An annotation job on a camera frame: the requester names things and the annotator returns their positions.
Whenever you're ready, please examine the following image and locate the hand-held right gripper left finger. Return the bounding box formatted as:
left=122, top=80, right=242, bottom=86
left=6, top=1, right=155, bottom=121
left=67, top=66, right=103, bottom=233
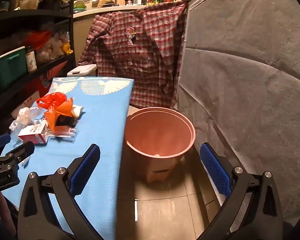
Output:
left=17, top=144, right=115, bottom=240

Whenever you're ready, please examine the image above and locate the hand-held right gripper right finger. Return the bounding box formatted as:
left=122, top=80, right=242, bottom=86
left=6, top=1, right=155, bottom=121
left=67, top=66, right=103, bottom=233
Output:
left=195, top=142, right=283, bottom=240

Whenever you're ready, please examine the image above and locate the red and white carton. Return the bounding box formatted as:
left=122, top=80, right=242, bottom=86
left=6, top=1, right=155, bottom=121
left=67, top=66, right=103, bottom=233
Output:
left=17, top=120, right=50, bottom=145

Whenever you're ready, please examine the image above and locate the clear plastic bag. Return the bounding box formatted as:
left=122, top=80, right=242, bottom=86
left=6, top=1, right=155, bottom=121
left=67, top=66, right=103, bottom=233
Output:
left=9, top=106, right=40, bottom=137

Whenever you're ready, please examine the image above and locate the clear plastic wrapper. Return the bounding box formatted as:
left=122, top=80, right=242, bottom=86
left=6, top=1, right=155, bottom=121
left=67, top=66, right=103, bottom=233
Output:
left=49, top=126, right=77, bottom=140

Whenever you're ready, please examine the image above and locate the dark round object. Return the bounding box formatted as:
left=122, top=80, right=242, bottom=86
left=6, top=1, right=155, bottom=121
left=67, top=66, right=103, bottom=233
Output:
left=55, top=115, right=77, bottom=128

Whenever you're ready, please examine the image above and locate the white paper tissue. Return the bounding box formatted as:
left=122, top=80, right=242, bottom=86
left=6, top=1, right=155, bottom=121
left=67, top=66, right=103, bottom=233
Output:
left=71, top=104, right=85, bottom=119

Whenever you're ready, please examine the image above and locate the orange plastic bag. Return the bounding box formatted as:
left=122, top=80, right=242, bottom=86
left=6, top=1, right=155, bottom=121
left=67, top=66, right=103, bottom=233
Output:
left=44, top=97, right=74, bottom=134

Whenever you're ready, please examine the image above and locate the red plastic bag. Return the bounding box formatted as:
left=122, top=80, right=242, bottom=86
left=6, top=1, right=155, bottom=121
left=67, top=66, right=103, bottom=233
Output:
left=36, top=92, right=67, bottom=110

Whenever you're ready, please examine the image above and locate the pink plastic bucket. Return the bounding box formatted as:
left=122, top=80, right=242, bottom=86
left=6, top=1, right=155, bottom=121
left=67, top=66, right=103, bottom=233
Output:
left=125, top=107, right=196, bottom=183

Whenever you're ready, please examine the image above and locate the beige printed sack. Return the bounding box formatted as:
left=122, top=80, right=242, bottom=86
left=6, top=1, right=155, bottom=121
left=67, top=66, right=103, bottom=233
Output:
left=10, top=90, right=40, bottom=117

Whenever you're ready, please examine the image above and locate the blue patterned tablecloth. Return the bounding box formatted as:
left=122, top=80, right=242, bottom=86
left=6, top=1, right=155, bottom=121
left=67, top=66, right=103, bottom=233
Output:
left=1, top=77, right=135, bottom=240

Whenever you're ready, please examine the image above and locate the green storage box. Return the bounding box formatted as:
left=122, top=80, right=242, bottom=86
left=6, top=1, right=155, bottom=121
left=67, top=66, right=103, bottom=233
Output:
left=0, top=46, right=27, bottom=93

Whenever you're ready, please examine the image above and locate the orange printed box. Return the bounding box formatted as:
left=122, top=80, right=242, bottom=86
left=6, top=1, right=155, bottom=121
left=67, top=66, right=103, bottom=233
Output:
left=37, top=60, right=68, bottom=98

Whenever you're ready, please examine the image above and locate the labelled spice jar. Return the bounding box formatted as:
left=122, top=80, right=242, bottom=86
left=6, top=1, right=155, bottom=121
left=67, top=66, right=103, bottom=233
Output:
left=25, top=46, right=37, bottom=73

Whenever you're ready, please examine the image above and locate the white lidded bin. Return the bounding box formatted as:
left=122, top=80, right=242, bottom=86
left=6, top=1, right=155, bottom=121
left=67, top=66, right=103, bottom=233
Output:
left=67, top=64, right=97, bottom=77

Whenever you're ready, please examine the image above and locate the clear bag of white items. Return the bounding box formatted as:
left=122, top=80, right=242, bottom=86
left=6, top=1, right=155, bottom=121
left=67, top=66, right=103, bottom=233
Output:
left=36, top=31, right=70, bottom=63

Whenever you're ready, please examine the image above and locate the red bag on shelf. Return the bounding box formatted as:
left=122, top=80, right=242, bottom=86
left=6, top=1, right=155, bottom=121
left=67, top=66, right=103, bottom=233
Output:
left=25, top=30, right=52, bottom=49

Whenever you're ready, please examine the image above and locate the red plaid shirt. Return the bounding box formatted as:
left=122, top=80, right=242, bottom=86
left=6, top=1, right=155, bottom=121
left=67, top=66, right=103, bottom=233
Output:
left=78, top=1, right=188, bottom=109

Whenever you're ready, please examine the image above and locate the black shelf rack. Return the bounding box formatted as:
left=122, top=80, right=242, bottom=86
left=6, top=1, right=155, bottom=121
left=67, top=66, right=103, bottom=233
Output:
left=0, top=0, right=77, bottom=135

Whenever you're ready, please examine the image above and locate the black pot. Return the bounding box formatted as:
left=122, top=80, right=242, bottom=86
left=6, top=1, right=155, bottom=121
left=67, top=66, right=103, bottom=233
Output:
left=40, top=0, right=64, bottom=10

